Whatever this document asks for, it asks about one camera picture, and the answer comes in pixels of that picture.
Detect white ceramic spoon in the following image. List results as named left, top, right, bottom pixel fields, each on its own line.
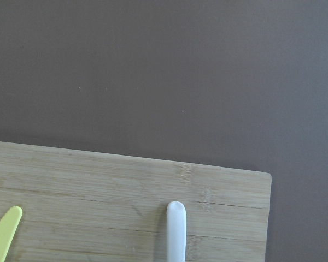
left=166, top=201, right=187, bottom=262

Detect bamboo cutting board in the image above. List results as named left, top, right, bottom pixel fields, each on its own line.
left=0, top=142, right=272, bottom=261

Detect yellow plastic knife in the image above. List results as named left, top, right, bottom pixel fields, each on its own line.
left=0, top=206, right=23, bottom=261

